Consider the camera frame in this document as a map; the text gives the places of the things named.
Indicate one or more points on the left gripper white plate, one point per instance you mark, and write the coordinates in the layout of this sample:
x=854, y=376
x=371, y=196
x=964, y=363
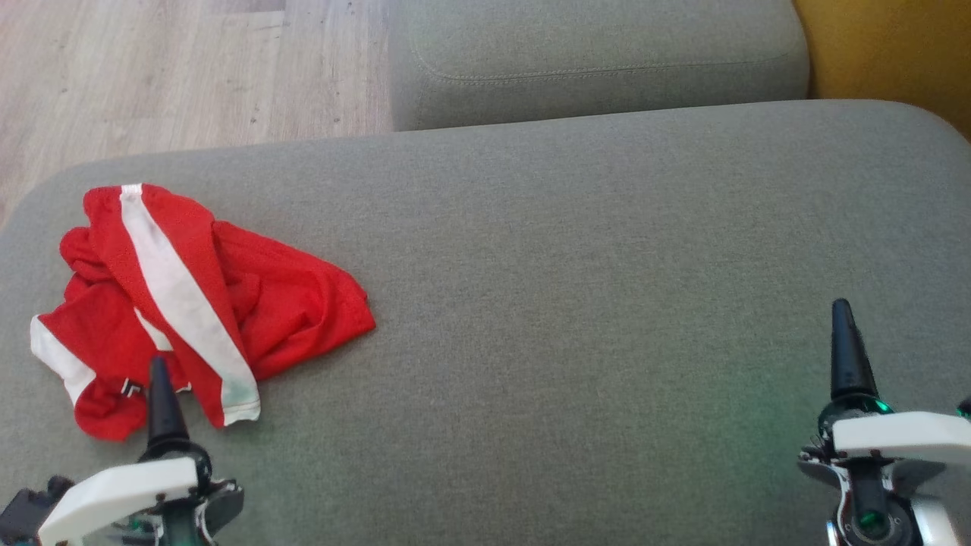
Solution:
x=121, y=489

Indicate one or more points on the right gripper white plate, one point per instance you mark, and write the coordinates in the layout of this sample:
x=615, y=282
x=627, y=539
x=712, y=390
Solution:
x=895, y=436

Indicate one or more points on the red jersey white collar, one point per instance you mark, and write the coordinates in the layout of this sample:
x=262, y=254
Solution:
x=182, y=296

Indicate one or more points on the grey fabric sofa seat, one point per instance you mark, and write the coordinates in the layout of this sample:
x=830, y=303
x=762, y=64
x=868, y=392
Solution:
x=531, y=303

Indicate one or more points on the grey sofa cushion block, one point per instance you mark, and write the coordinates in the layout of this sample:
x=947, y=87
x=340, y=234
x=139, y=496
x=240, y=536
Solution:
x=607, y=45

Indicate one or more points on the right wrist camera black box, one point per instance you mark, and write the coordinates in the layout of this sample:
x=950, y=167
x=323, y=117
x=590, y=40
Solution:
x=966, y=409

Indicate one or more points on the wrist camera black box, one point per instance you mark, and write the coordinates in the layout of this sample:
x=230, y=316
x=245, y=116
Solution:
x=966, y=409
x=30, y=508

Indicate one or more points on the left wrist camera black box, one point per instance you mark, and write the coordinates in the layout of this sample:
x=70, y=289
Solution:
x=30, y=508

